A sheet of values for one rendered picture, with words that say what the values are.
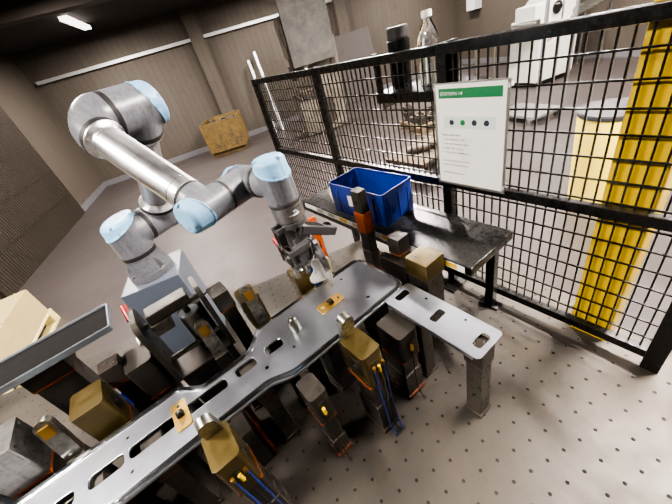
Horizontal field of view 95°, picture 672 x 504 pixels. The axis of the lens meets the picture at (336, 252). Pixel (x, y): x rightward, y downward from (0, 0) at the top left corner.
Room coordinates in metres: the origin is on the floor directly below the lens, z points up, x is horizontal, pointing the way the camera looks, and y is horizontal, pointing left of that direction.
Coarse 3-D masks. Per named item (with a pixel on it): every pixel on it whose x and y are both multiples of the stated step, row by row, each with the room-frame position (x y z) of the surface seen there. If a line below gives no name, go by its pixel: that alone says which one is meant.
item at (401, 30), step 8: (392, 32) 1.17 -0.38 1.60; (400, 32) 1.16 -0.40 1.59; (392, 40) 1.17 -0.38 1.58; (400, 40) 1.16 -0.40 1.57; (408, 40) 1.16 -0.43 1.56; (392, 48) 1.17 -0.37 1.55; (400, 48) 1.16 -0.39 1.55; (408, 48) 1.16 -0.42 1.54; (392, 64) 1.18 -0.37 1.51; (400, 64) 1.16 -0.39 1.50; (392, 72) 1.19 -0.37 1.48; (400, 72) 1.16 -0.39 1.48; (408, 72) 1.16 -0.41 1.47; (400, 80) 1.16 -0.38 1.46; (408, 80) 1.16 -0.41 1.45; (400, 88) 1.17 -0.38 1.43
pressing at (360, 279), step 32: (320, 288) 0.77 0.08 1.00; (352, 288) 0.73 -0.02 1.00; (384, 288) 0.69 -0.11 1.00; (320, 320) 0.64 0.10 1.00; (256, 352) 0.59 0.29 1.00; (288, 352) 0.56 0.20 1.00; (320, 352) 0.53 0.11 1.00; (256, 384) 0.49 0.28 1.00; (160, 416) 0.49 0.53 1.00; (192, 416) 0.46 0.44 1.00; (224, 416) 0.44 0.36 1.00; (96, 448) 0.45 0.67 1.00; (128, 448) 0.43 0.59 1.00; (160, 448) 0.40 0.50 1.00; (192, 448) 0.39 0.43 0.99; (64, 480) 0.40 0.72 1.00; (128, 480) 0.36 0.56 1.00
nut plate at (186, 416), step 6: (180, 402) 0.51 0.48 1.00; (174, 408) 0.49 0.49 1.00; (180, 408) 0.48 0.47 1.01; (186, 408) 0.48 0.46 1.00; (174, 414) 0.48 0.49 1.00; (180, 414) 0.47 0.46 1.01; (186, 414) 0.47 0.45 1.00; (174, 420) 0.46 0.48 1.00; (180, 420) 0.46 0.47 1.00; (186, 420) 0.45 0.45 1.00; (192, 420) 0.45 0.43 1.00; (180, 426) 0.44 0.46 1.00; (186, 426) 0.44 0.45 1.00
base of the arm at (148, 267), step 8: (152, 248) 1.02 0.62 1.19; (144, 256) 0.99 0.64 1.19; (152, 256) 1.00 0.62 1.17; (160, 256) 1.02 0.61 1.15; (168, 256) 1.06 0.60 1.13; (128, 264) 0.98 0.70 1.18; (136, 264) 0.98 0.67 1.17; (144, 264) 0.98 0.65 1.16; (152, 264) 0.99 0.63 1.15; (160, 264) 1.01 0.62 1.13; (168, 264) 1.02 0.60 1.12; (128, 272) 0.99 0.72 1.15; (136, 272) 0.97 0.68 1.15; (144, 272) 0.97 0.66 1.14; (152, 272) 0.97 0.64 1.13; (160, 272) 0.98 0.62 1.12; (136, 280) 0.96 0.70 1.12; (144, 280) 0.96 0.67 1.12; (152, 280) 0.96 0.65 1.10
